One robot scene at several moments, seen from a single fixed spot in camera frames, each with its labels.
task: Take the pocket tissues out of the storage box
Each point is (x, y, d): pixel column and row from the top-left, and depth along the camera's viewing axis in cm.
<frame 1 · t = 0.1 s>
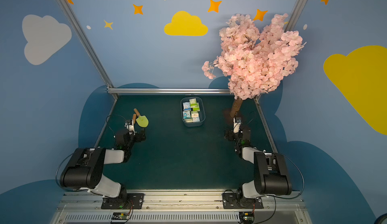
left hand: (136, 127, 95), fingers open
right hand: (235, 126, 95), fingers open
blue plastic storage box: (202, 113, 110), point 3 cm above the table
green trowel wooden handle: (137, 112, 112), on the table
green rake wooden handle: (134, 116, 109), on the table
blue cartoon tissue pack: (186, 106, 112), point 5 cm above the table
green white tissue pack: (193, 103, 113), point 5 cm above the table
green tissue pack in box: (197, 109, 113), point 2 cm above the table
blue cartoon tissue pack 2: (186, 114, 106), point 5 cm above the table
green tissue pack: (194, 114, 106), point 5 cm above the table
blue tissue pack in box: (196, 119, 106), point 3 cm above the table
green tissue pack 2: (188, 120, 105), point 4 cm above the table

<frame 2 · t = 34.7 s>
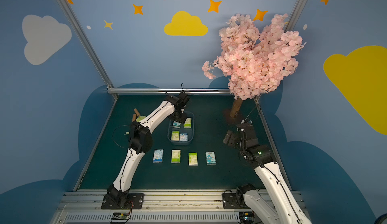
left hand: (178, 117, 99), fingers open
right hand: (235, 135, 76), fingers open
blue cartoon tissue pack: (157, 156, 89), point 2 cm above the table
green white tissue pack: (176, 154, 90), point 3 cm above the table
green tissue pack in box: (187, 123, 103), point 4 cm above the table
blue cartoon tissue pack 2: (210, 158, 89), point 3 cm above the table
green tissue pack: (193, 159, 88), point 3 cm above the table
blue tissue pack in box: (183, 137, 98), point 3 cm above the table
green tissue pack 2: (175, 135, 98), point 3 cm above the table
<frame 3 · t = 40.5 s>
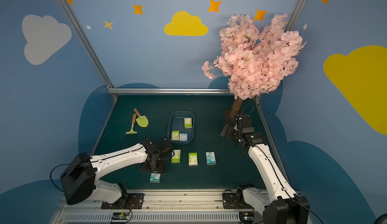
left hand: (157, 168, 81), fingers open
right hand: (231, 130, 82), fingers open
blue tissue pack: (154, 178, 81), point 3 cm above the table
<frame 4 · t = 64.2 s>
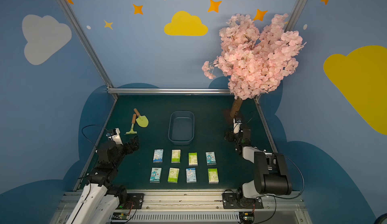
left hand: (129, 136, 79), fingers open
right hand: (235, 128, 96), fingers open
green tissue pack in box: (173, 175, 82), point 3 cm above the table
blue tissue pack in box: (191, 175, 82), point 3 cm above the table
green tissue pack 2: (213, 175, 82), point 4 cm above the table
